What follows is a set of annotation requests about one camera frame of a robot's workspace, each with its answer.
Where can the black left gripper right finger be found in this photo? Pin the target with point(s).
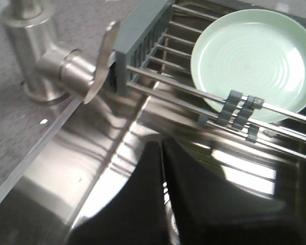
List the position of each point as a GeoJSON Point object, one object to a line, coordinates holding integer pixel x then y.
{"type": "Point", "coordinates": [208, 209]}

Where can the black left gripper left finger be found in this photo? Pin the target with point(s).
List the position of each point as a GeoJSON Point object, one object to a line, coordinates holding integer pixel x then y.
{"type": "Point", "coordinates": [136, 215]}

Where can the pale green round plate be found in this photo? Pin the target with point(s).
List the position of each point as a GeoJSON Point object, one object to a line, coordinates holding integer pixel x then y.
{"type": "Point", "coordinates": [256, 52]}

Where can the roll-up steel dish rack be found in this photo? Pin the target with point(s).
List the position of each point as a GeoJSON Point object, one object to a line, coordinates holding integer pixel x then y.
{"type": "Point", "coordinates": [143, 32]}

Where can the stainless steel sink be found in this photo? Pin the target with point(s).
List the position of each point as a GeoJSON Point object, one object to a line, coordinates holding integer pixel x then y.
{"type": "Point", "coordinates": [51, 197]}

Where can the stainless steel faucet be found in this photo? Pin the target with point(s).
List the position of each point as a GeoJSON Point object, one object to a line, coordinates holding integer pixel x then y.
{"type": "Point", "coordinates": [54, 69]}

